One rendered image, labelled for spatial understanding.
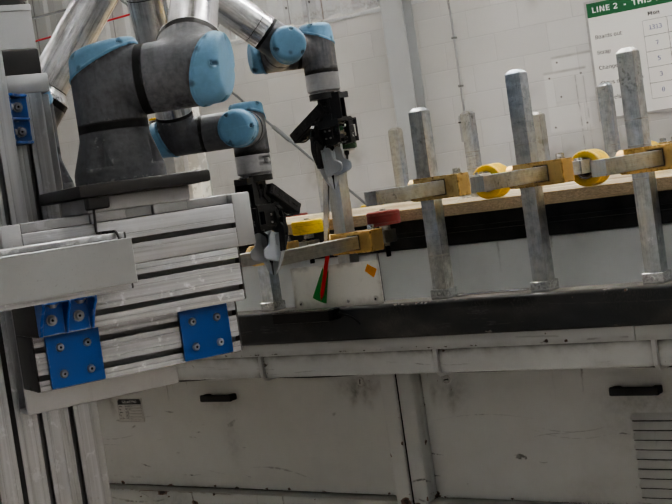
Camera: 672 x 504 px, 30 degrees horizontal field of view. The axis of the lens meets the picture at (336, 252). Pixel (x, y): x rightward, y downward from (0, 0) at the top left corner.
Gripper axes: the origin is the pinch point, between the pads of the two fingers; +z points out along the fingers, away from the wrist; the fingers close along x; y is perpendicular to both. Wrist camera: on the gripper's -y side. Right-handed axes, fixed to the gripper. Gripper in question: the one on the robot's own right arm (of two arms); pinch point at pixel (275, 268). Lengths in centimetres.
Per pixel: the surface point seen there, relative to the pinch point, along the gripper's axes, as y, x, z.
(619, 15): -719, -226, -113
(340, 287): -28.9, -5.7, 8.2
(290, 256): -3.6, 1.5, -1.9
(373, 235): -30.0, 5.0, -2.9
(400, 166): -139, -58, -18
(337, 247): -20.5, 1.5, -1.7
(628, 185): -48, 60, -6
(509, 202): -48, 31, -6
